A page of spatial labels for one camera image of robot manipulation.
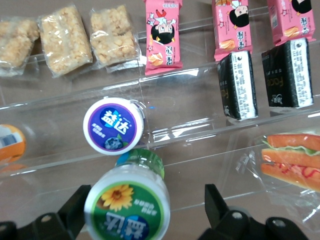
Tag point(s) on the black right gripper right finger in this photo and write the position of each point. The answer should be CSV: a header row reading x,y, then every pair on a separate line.
x,y
240,225

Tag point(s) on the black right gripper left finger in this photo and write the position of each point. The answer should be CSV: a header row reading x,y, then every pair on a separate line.
x,y
50,225

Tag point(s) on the green gum bottle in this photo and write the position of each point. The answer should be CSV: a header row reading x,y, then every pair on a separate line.
x,y
127,200

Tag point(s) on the orange gum bottle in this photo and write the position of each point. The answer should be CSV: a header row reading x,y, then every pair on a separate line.
x,y
11,145

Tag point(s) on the blue gum bottle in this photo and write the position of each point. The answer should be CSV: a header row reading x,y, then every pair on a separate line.
x,y
112,126

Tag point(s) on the wrapped triangle sandwich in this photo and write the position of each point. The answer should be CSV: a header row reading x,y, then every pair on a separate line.
x,y
287,160

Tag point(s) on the clear acrylic step riser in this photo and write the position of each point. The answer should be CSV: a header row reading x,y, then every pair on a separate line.
x,y
187,105
50,112

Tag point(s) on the black white small box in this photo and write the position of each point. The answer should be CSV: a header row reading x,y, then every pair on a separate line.
x,y
287,75
237,85

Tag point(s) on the puffed rice snack pack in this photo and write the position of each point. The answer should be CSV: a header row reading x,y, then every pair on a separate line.
x,y
113,37
65,40
15,45

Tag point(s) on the pink cartoon snack packet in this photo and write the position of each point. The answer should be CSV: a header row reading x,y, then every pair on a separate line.
x,y
163,37
290,20
232,27

